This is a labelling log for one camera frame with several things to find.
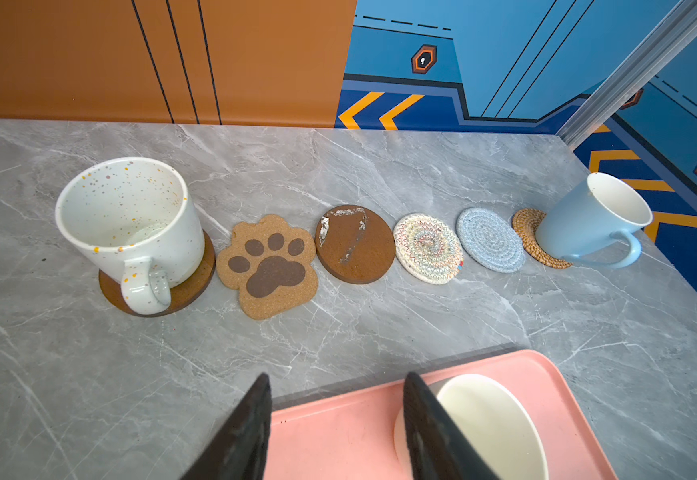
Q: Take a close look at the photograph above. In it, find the aluminium corner post right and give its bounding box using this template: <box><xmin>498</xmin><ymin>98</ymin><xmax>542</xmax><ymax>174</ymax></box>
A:
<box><xmin>557</xmin><ymin>0</ymin><xmax>697</xmax><ymax>150</ymax></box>

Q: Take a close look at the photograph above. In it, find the white woven round coaster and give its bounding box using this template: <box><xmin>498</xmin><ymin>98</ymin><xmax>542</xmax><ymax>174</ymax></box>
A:
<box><xmin>393</xmin><ymin>213</ymin><xmax>464</xmax><ymax>285</ymax></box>

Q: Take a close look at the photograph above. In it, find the tan wicker round coaster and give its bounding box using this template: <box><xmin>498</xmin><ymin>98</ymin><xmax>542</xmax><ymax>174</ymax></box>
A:
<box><xmin>511</xmin><ymin>208</ymin><xmax>572</xmax><ymax>269</ymax></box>

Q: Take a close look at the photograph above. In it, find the paw shaped cork coaster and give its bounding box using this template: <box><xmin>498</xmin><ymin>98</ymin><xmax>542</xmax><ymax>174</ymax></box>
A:
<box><xmin>216</xmin><ymin>214</ymin><xmax>318</xmax><ymax>320</ymax></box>

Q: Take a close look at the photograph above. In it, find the white mug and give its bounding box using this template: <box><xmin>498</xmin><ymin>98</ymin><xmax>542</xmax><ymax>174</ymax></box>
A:
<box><xmin>394</xmin><ymin>374</ymin><xmax>549</xmax><ymax>479</ymax></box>
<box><xmin>56</xmin><ymin>157</ymin><xmax>204</xmax><ymax>315</ymax></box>

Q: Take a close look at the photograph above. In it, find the dark brown rimmed coaster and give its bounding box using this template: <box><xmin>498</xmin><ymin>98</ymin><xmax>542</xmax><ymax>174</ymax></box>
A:
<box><xmin>314</xmin><ymin>205</ymin><xmax>395</xmax><ymax>284</ymax></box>

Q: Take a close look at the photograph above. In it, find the light blue mug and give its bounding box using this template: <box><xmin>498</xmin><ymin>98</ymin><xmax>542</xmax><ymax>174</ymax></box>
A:
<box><xmin>535</xmin><ymin>172</ymin><xmax>653</xmax><ymax>269</ymax></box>

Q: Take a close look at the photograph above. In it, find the blue grey woven coaster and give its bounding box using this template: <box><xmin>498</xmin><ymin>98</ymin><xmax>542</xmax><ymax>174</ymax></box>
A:
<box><xmin>455</xmin><ymin>208</ymin><xmax>525</xmax><ymax>273</ymax></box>

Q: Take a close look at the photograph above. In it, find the pink rectangular tray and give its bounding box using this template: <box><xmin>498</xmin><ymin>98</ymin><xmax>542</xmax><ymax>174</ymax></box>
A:
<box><xmin>264</xmin><ymin>350</ymin><xmax>616</xmax><ymax>479</ymax></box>

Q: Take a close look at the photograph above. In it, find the plain brown round coaster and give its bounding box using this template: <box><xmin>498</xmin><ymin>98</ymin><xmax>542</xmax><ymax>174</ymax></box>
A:
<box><xmin>98</xmin><ymin>232</ymin><xmax>216</xmax><ymax>318</ymax></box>

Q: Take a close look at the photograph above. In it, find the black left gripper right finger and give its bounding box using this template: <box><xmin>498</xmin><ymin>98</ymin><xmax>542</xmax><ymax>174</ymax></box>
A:
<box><xmin>403</xmin><ymin>372</ymin><xmax>498</xmax><ymax>480</ymax></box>

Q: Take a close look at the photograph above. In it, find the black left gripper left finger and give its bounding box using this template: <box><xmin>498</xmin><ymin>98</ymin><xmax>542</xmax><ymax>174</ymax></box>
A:
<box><xmin>182</xmin><ymin>373</ymin><xmax>272</xmax><ymax>480</ymax></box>

